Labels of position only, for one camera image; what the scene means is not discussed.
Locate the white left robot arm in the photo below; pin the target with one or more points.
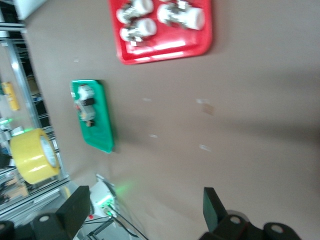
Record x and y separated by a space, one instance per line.
100 193

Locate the grey push-button switch box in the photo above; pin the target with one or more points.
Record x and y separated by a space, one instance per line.
86 110

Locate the red plastic tray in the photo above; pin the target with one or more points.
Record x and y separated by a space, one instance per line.
175 50

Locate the aluminium profile rack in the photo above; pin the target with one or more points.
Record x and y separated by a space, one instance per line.
21 82

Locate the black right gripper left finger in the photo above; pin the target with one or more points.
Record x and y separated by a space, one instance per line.
75 210

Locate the green plastic tray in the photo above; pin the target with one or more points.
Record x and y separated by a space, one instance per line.
100 135

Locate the small black electrical component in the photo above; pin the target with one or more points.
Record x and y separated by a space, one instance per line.
90 101

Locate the small brown tape piece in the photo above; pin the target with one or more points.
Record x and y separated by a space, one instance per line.
208 109

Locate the yellow packing tape roll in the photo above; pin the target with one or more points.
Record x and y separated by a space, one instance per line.
30 155

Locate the white circuit breaker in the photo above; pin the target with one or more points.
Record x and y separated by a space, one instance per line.
86 92

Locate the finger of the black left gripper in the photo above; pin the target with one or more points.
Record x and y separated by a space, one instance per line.
5 160

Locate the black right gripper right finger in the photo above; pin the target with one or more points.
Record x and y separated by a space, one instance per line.
215 215

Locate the small clear tape piece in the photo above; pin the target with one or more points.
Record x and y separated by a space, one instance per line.
202 101

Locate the white and metal pipe fitting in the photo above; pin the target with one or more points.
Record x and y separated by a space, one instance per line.
138 31
135 11
180 16

